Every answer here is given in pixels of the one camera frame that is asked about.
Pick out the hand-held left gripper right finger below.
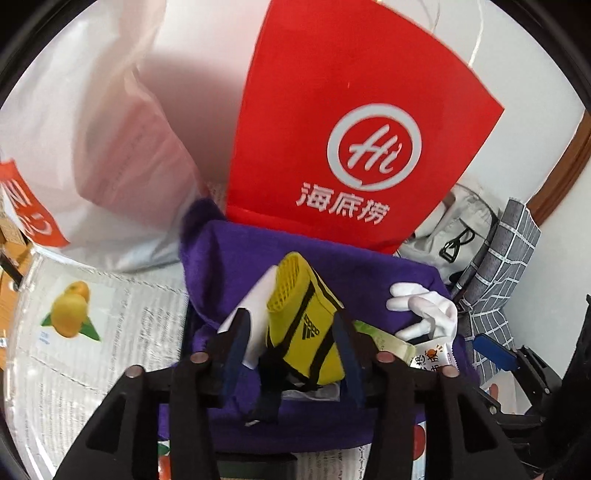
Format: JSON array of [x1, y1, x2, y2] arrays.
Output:
[[331, 316, 517, 480]]

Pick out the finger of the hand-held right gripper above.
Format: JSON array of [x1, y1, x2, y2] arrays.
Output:
[[473, 333, 523, 376]]

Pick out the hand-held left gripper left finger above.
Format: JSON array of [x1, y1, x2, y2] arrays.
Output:
[[53, 308, 254, 480]]

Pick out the green printed tissue pack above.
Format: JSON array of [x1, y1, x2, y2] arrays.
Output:
[[353, 320, 417, 363]]

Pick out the white strawberry snack packet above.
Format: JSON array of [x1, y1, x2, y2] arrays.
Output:
[[409, 338, 459, 371]]

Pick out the yellow mesh bag black straps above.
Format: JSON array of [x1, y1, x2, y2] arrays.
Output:
[[245, 251, 347, 428]]

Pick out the white sponge block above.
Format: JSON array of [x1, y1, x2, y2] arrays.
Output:
[[217, 265, 282, 370]]

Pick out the white glove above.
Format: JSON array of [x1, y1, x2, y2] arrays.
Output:
[[385, 282, 459, 346]]

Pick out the grey checked cloth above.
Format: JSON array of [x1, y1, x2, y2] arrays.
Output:
[[449, 198, 542, 391]]

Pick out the purple towel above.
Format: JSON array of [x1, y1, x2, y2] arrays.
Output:
[[157, 198, 482, 457]]

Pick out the beige fabric bag black buckle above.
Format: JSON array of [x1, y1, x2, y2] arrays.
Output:
[[397, 182, 503, 283]]

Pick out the red paper bag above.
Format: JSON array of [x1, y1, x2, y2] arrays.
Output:
[[224, 0, 506, 257]]

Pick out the white plastic shopping bag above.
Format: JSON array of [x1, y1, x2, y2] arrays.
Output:
[[0, 0, 232, 274]]

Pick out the brown wooden door frame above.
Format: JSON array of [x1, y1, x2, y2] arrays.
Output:
[[526, 110, 591, 223]]

